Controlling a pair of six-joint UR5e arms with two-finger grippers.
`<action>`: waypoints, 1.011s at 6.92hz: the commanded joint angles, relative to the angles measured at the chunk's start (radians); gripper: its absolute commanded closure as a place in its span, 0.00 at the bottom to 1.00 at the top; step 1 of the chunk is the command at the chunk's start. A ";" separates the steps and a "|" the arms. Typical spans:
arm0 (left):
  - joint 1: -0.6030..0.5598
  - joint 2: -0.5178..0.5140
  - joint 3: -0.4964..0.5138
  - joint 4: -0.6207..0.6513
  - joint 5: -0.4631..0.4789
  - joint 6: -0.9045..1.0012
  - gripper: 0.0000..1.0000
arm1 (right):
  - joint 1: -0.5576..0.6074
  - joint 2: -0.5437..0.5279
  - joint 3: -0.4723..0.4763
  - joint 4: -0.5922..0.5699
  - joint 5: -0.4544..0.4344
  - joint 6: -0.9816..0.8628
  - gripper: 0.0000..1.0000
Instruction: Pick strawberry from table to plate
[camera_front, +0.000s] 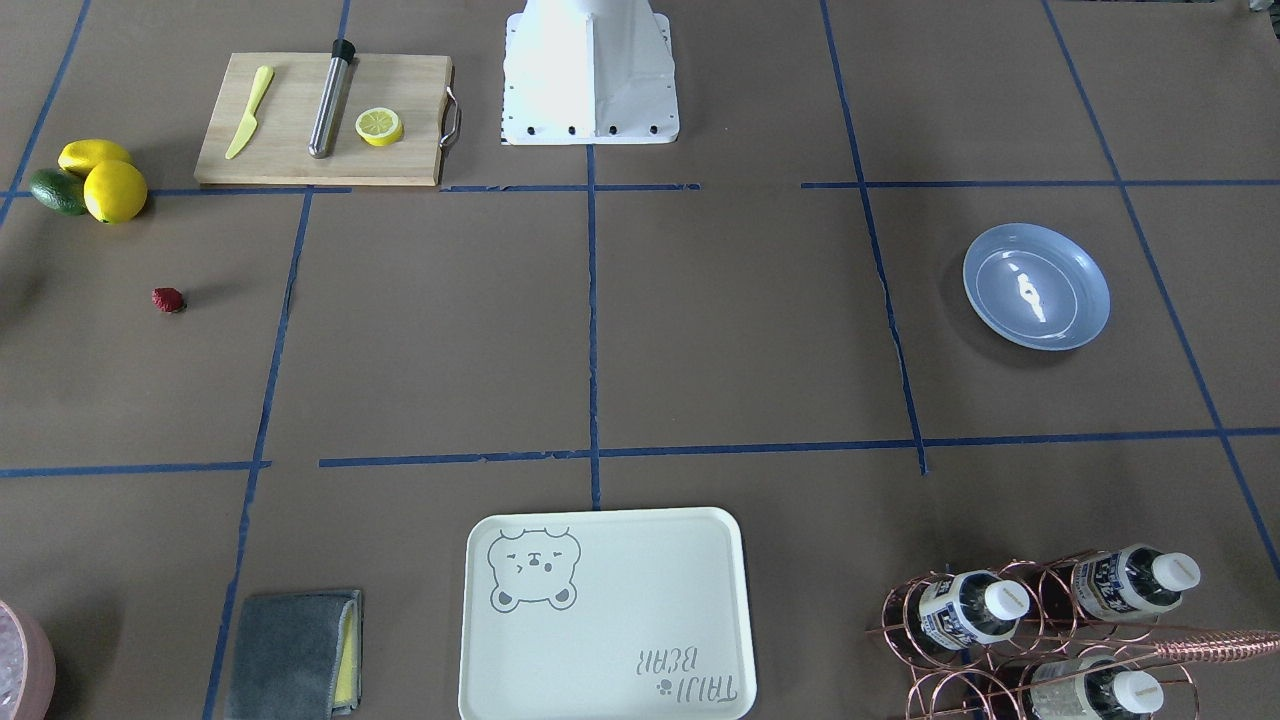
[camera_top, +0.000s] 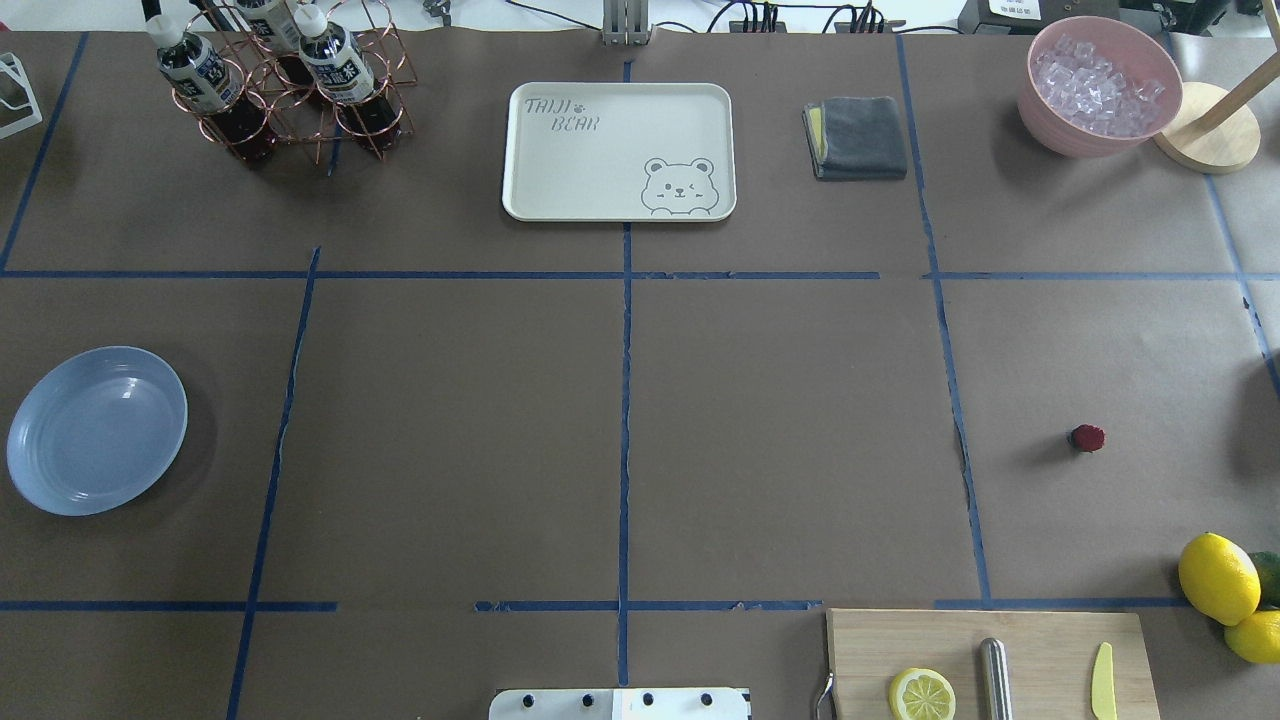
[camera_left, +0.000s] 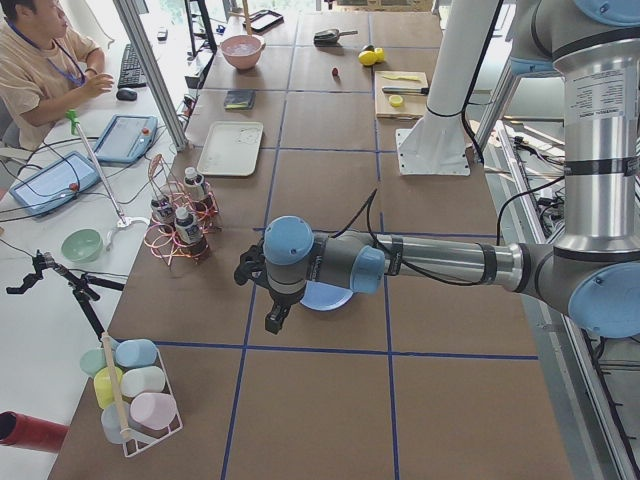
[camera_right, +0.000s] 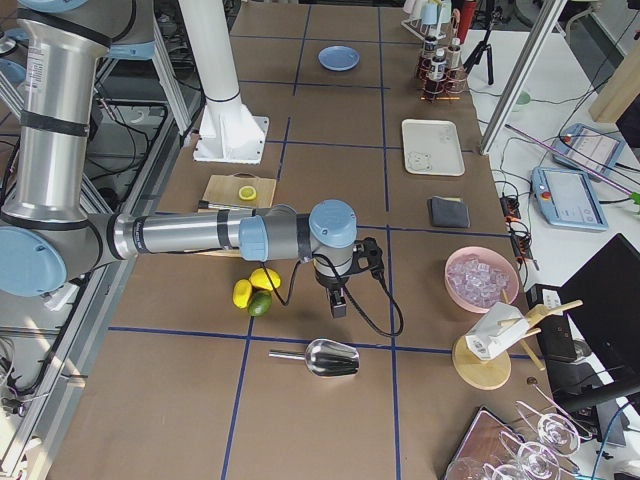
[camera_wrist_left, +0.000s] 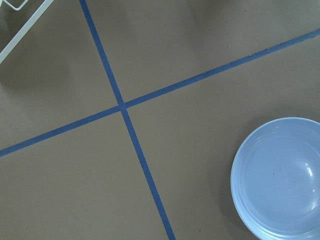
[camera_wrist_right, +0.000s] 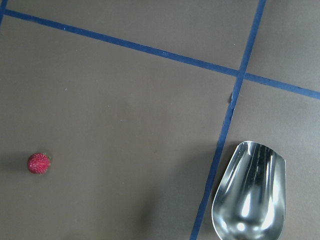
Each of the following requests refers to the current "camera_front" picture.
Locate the red strawberry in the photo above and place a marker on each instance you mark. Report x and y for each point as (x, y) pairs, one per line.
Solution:
(168, 300)

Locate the blue plate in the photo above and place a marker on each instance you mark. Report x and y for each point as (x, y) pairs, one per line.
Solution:
(1035, 287)

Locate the cream bear tray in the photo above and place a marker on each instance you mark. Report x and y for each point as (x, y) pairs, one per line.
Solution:
(624, 614)

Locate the wooden cutting board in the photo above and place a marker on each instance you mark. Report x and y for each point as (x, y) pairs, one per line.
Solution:
(415, 86)

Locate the lemon half slice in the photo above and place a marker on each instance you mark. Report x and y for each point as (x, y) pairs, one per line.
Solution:
(379, 127)

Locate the bottle white cap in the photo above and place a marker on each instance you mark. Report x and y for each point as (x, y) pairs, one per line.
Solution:
(1092, 687)
(1139, 582)
(971, 608)

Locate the steel rod black cap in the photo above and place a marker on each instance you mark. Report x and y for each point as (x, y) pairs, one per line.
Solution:
(337, 76)

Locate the grey and yellow cloth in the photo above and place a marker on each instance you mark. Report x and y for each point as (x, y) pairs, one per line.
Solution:
(298, 656)

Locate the yellow plastic knife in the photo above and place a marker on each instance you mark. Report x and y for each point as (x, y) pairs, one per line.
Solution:
(249, 122)

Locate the yellow lemon front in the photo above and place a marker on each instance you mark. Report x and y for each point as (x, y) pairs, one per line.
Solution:
(115, 192)

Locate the yellow lemon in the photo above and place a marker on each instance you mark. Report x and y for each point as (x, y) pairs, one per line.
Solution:
(82, 156)
(115, 192)

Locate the bottle white cap lower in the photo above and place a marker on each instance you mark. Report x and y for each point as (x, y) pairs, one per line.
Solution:
(1092, 687)

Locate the yellow lemon rear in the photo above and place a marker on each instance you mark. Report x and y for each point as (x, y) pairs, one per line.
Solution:
(82, 156)

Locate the green lime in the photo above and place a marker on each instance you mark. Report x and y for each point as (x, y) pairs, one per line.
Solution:
(59, 191)

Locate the pink bowl of ice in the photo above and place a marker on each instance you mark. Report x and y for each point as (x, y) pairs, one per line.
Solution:
(28, 667)

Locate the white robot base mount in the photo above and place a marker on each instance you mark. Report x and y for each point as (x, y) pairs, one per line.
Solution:
(589, 73)

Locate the copper wire bottle rack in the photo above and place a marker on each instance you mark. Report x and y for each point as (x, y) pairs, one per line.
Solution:
(988, 681)

